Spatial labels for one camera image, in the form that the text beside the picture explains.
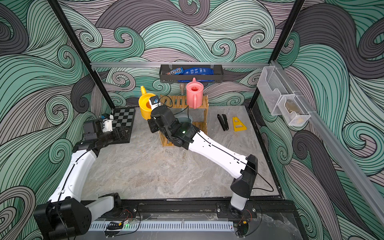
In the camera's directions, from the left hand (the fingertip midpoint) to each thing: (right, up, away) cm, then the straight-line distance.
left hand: (121, 129), depth 80 cm
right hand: (+21, +8, -12) cm, 26 cm away
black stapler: (+63, +4, +30) cm, 70 cm away
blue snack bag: (+43, +36, +12) cm, 57 cm away
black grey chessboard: (-12, +2, +27) cm, 29 cm away
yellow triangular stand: (+74, +1, +29) cm, 79 cm away
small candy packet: (+31, +36, +12) cm, 49 cm away
